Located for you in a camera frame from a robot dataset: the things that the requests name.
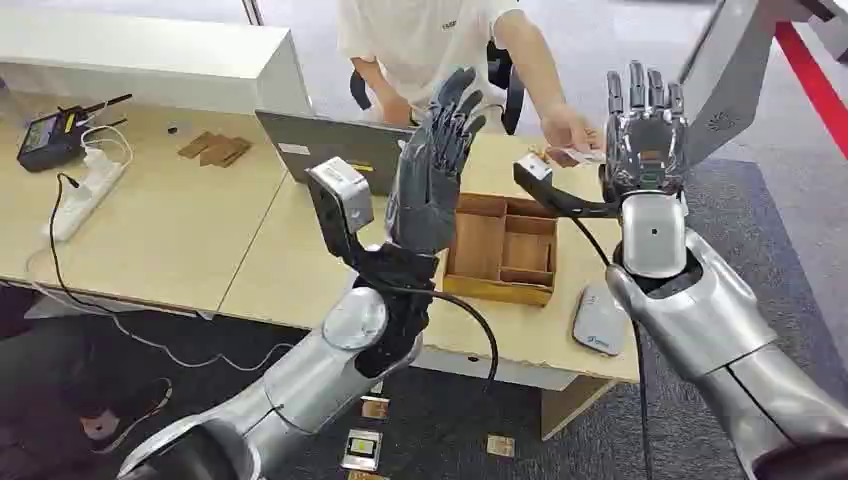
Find card with white frame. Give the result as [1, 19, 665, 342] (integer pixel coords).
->
[340, 428, 384, 474]

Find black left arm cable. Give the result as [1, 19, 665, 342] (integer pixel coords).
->
[380, 283, 500, 389]

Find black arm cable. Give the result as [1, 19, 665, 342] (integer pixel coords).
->
[380, 283, 500, 389]
[570, 217, 656, 480]

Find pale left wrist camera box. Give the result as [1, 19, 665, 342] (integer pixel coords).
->
[305, 156, 376, 260]

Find person's left hand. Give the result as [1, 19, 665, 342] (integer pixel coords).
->
[539, 104, 604, 168]

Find white rounded flat device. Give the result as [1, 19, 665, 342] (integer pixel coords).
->
[572, 283, 631, 358]

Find person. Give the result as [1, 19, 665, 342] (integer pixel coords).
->
[335, 0, 526, 113]

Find white thin cable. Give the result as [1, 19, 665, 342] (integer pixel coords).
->
[25, 248, 296, 372]

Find white power strip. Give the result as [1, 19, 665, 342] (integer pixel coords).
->
[43, 146, 128, 244]

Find black office chair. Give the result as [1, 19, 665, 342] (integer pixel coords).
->
[349, 39, 527, 137]

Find brown cardboard pieces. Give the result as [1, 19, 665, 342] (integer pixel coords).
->
[176, 131, 254, 169]

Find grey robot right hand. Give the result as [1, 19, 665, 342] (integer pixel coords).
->
[598, 60, 691, 201]

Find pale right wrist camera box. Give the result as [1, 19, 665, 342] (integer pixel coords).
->
[512, 151, 555, 200]

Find white cabinet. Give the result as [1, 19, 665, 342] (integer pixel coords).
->
[0, 6, 314, 119]

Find grey laptop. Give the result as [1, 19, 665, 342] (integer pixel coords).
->
[254, 109, 417, 198]

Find wooden compartment box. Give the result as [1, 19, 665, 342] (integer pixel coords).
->
[441, 192, 559, 308]

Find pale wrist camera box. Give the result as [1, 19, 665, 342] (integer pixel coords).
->
[305, 156, 376, 260]
[512, 151, 555, 200]

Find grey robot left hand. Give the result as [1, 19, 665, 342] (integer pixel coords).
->
[386, 66, 489, 257]

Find black power cable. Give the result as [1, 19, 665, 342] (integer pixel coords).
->
[48, 172, 117, 317]

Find black device with antennas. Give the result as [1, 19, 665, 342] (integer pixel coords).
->
[15, 92, 134, 174]

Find grey slanted panel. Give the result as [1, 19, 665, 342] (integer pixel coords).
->
[679, 0, 778, 168]

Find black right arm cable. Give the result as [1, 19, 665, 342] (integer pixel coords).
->
[570, 217, 656, 480]

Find wooden desk side panel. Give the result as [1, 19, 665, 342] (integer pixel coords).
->
[539, 376, 619, 443]

